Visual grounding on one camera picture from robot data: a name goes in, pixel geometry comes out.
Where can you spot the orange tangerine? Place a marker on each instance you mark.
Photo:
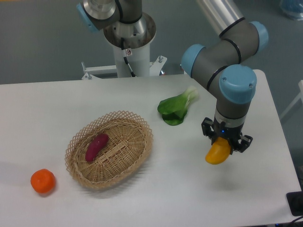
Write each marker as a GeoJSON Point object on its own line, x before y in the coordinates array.
{"type": "Point", "coordinates": [43, 181]}

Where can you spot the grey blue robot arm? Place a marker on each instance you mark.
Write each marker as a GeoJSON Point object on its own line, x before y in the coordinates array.
{"type": "Point", "coordinates": [218, 68]}

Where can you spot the blue bag in corner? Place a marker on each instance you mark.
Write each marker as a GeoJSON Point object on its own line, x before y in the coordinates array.
{"type": "Point", "coordinates": [292, 8]}

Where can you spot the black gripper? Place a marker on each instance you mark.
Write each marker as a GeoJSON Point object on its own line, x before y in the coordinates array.
{"type": "Point", "coordinates": [228, 129]}

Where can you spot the green bok choy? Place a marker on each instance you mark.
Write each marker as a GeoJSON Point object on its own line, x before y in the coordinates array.
{"type": "Point", "coordinates": [174, 109]}

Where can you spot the purple sweet potato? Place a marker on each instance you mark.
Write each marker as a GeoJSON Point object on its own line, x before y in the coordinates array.
{"type": "Point", "coordinates": [98, 143]}

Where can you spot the white frame at right edge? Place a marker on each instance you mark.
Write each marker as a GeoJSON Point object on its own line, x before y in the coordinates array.
{"type": "Point", "coordinates": [294, 105]}

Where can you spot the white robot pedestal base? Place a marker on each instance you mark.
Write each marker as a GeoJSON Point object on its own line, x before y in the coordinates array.
{"type": "Point", "coordinates": [131, 48]}

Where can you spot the woven wicker basket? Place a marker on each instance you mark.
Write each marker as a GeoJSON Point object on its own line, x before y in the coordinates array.
{"type": "Point", "coordinates": [129, 145]}

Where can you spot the yellow orange mango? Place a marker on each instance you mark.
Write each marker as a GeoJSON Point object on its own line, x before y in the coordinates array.
{"type": "Point", "coordinates": [219, 151]}

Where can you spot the black device at table edge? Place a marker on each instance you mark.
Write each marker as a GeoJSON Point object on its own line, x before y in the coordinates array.
{"type": "Point", "coordinates": [295, 202]}

